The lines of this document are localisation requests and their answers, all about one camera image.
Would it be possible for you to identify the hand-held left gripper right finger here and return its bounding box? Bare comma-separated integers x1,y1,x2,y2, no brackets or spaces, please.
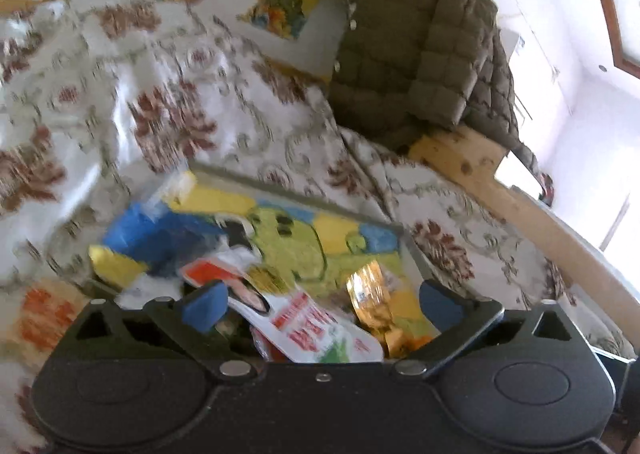
395,279,581,377

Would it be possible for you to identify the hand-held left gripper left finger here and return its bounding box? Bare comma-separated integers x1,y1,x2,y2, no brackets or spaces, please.
67,280,258,380

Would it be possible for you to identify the brown wooden frame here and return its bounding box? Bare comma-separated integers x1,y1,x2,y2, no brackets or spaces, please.
575,0,640,85

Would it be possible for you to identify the bright blue snack packet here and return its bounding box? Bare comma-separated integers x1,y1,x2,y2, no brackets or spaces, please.
102,201,226,275

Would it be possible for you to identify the gold snack packet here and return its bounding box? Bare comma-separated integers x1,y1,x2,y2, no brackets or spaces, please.
346,261,436,360

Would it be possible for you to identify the grey tray with cartoon print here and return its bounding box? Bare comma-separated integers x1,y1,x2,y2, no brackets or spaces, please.
92,161,436,365

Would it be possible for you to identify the olive quilted jacket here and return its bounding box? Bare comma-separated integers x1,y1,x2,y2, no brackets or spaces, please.
325,0,543,175

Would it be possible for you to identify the wooden bed frame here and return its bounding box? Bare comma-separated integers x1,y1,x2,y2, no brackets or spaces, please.
407,126,640,330

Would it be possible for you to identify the white red green snack packet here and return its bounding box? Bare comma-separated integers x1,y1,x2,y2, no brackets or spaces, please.
180,256,386,365

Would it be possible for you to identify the small white snack packet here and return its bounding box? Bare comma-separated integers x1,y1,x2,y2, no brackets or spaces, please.
150,171,198,207

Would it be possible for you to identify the yellow silver snack packet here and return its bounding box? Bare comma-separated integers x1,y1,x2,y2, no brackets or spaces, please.
89,244,151,285

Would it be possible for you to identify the floral bedspread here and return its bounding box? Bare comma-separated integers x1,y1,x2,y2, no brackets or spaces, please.
0,0,626,454

